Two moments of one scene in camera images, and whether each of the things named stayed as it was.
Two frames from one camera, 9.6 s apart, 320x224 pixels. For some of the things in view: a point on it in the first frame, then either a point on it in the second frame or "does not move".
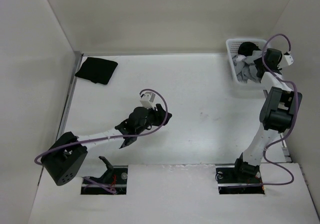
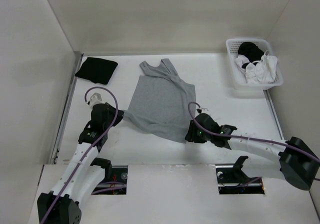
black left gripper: [161, 114] -> [119, 117]
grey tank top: [245, 69] -> [160, 102]
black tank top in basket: [246, 48] does not move
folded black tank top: [97, 70] does not move
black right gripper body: [259, 63] -> [197, 137]
